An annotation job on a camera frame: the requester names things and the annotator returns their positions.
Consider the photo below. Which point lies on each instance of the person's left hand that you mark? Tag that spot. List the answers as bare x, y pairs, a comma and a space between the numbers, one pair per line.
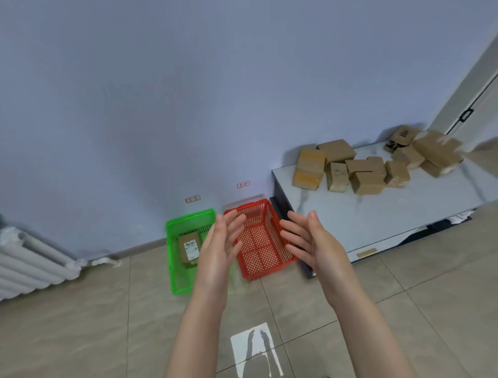
212, 265

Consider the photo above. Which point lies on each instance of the person's right hand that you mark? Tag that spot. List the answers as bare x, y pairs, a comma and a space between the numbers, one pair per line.
323, 261

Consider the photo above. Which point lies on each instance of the clear-taped cardboard box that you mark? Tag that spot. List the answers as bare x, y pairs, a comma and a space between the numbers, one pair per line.
190, 247

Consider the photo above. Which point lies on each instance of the green plastic basket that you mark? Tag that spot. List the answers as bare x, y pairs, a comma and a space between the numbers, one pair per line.
181, 280

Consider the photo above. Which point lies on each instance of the red plastic basket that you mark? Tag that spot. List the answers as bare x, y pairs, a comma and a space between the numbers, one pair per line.
260, 249

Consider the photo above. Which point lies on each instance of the pile of brown cardboard boxes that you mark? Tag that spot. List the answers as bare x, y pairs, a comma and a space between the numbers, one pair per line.
365, 181

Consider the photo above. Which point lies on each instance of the yellow-taped cardboard box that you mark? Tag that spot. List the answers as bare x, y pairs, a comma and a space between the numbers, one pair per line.
309, 167

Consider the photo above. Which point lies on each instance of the person's right forearm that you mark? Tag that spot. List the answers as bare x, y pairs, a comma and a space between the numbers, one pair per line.
369, 335

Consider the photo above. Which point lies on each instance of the person's left forearm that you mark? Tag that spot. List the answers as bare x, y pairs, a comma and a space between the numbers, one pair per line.
194, 339

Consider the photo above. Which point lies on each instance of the grey skirting board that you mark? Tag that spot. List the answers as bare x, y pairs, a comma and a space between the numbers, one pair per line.
144, 247

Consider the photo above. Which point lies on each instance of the grey table drawer front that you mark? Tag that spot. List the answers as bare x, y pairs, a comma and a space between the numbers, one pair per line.
397, 243

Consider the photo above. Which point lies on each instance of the crumpled white paper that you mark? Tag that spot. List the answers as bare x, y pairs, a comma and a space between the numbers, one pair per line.
460, 218

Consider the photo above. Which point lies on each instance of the white radiator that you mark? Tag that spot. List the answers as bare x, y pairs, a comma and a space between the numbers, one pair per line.
27, 265

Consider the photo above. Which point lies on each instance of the black door latch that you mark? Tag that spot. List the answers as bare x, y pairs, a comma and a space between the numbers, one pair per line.
466, 115

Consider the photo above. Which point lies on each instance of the white door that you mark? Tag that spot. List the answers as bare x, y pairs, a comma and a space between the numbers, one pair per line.
482, 97

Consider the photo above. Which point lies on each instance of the red-framed wall label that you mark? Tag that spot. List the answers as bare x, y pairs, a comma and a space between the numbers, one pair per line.
243, 184
193, 199

